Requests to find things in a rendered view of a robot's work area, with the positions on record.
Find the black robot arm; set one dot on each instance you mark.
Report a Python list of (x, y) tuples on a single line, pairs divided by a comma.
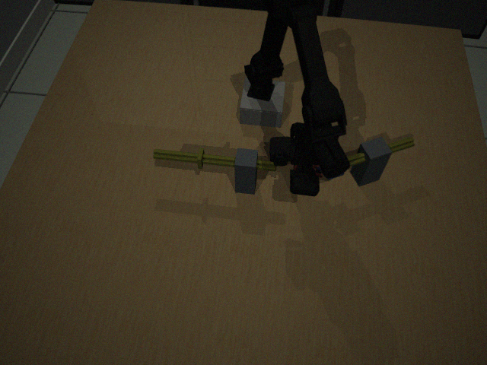
[(321, 101)]

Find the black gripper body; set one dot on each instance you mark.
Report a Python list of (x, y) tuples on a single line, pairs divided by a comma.
[(304, 181)]

